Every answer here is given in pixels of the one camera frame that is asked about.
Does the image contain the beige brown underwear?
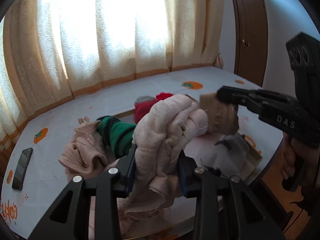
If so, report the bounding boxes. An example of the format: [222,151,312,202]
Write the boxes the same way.
[200,93,239,135]

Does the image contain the pale pink thin underwear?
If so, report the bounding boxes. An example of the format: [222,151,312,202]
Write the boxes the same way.
[59,116,118,181]

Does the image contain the bright red underwear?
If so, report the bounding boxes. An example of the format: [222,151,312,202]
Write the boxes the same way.
[156,92,173,101]

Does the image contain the light pink quilted garment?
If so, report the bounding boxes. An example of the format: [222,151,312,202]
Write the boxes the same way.
[117,94,208,233]

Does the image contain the green and black underwear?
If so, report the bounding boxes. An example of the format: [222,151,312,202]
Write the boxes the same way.
[96,115,136,159]

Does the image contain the dark red underwear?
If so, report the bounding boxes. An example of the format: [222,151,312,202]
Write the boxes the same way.
[134,99,158,124]

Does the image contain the person's right hand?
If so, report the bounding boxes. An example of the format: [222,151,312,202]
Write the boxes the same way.
[280,133,319,188]

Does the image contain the shallow cardboard box lid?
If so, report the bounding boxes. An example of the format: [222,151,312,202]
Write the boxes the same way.
[113,94,264,181]

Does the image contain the white persimmon print tablecloth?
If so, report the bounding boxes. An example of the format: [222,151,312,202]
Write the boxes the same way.
[0,66,284,240]

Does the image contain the brown wooden door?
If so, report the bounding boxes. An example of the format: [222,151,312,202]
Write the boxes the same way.
[233,0,268,86]

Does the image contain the black smartphone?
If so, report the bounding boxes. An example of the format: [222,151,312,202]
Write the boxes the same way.
[11,147,33,191]

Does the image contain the orange and cream curtain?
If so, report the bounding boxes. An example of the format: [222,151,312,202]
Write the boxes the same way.
[1,0,224,152]

